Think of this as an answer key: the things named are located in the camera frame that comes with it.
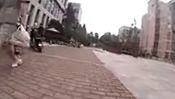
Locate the row of trees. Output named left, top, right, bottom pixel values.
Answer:
left=43, top=0, right=146, bottom=57

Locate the red brick path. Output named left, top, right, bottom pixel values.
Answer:
left=0, top=33, right=172, bottom=99

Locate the grey tower building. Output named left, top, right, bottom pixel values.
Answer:
left=66, top=1, right=85, bottom=26

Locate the pale umbrella canopy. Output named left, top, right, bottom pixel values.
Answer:
left=45, top=26, right=61, bottom=35

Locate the pale distant building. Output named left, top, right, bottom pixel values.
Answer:
left=116, top=23, right=143, bottom=45

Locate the person on dark scooter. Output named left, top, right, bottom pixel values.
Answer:
left=27, top=22, right=48, bottom=54

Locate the tall pinkish building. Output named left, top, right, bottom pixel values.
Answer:
left=135, top=0, right=175, bottom=62

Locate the grey asphalt road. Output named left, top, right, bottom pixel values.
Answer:
left=85, top=47, right=175, bottom=99

